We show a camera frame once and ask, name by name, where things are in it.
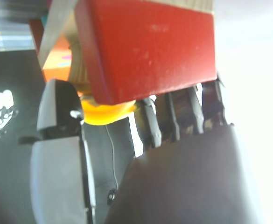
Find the orange toy cupcake yellow cream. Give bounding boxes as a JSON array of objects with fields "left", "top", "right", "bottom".
[{"left": 79, "top": 93, "right": 137, "bottom": 126}]

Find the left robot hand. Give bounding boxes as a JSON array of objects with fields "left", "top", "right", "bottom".
[{"left": 18, "top": 74, "right": 269, "bottom": 224}]

